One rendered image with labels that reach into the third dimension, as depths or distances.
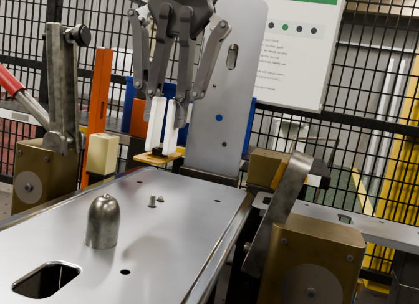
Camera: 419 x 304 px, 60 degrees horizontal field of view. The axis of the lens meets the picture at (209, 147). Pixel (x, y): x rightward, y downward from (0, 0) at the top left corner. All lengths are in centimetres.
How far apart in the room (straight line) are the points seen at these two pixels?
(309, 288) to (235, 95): 42
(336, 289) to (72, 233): 27
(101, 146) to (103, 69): 12
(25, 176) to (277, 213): 34
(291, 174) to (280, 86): 63
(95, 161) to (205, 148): 24
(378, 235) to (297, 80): 51
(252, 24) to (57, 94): 38
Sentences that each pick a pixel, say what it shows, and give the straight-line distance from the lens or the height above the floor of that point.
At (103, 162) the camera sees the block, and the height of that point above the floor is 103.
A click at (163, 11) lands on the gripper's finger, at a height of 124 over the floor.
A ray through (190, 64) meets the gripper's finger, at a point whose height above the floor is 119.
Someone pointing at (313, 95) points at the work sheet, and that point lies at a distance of 98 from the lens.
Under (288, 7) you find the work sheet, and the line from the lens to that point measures 101.
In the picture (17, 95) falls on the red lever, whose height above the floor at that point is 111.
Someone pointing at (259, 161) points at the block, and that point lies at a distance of 68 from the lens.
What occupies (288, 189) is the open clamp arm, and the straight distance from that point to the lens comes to 37.
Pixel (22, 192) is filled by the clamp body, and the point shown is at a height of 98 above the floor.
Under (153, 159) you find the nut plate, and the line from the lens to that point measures 45.
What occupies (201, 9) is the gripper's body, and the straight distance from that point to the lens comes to 45.
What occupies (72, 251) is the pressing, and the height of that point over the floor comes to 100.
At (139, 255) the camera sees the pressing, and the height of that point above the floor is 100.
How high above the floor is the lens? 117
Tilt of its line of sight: 10 degrees down
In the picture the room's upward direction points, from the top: 10 degrees clockwise
